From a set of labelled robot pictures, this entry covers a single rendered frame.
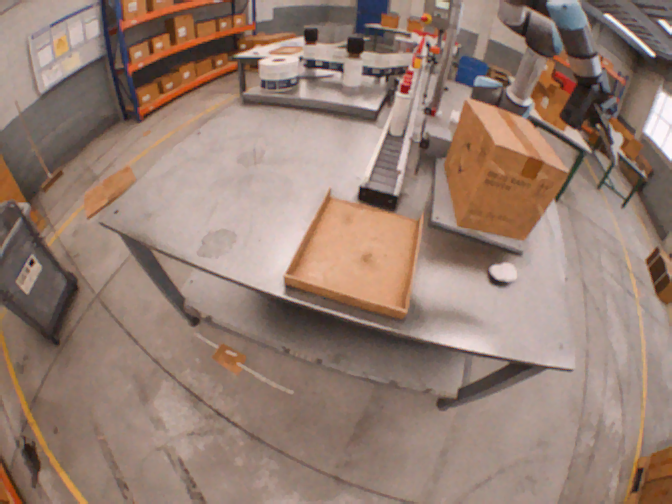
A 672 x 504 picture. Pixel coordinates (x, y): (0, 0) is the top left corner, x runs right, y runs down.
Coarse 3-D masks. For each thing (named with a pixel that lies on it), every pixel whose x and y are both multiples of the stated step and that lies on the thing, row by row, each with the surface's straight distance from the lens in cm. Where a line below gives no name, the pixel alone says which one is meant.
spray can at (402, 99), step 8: (400, 88) 98; (408, 88) 98; (400, 96) 98; (408, 96) 98; (400, 104) 98; (408, 104) 100; (400, 112) 99; (392, 120) 102; (400, 120) 101; (392, 128) 103; (400, 128) 102; (400, 136) 104
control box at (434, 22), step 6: (426, 0) 153; (432, 0) 151; (450, 0) 145; (426, 6) 152; (432, 6) 150; (450, 6) 145; (462, 6) 151; (426, 12) 152; (432, 12) 150; (450, 12) 144; (462, 12) 152; (432, 18) 149; (438, 18) 147; (426, 24) 151; (432, 24) 149; (438, 24) 147; (444, 24) 145; (444, 30) 146
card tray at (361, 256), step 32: (320, 224) 71; (352, 224) 71; (384, 224) 73; (416, 224) 76; (320, 256) 64; (352, 256) 65; (384, 256) 66; (416, 256) 64; (320, 288) 56; (352, 288) 60; (384, 288) 61
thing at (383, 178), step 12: (420, 72) 216; (408, 120) 120; (384, 144) 97; (396, 144) 99; (384, 156) 90; (396, 156) 92; (384, 168) 85; (396, 168) 86; (372, 180) 79; (384, 180) 80; (396, 180) 81; (384, 192) 76
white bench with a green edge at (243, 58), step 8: (288, 40) 374; (296, 40) 370; (368, 40) 416; (232, 56) 303; (240, 56) 294; (248, 56) 287; (256, 56) 281; (264, 56) 277; (272, 56) 273; (296, 56) 265; (240, 64) 302; (240, 72) 305; (240, 80) 308; (240, 88) 311
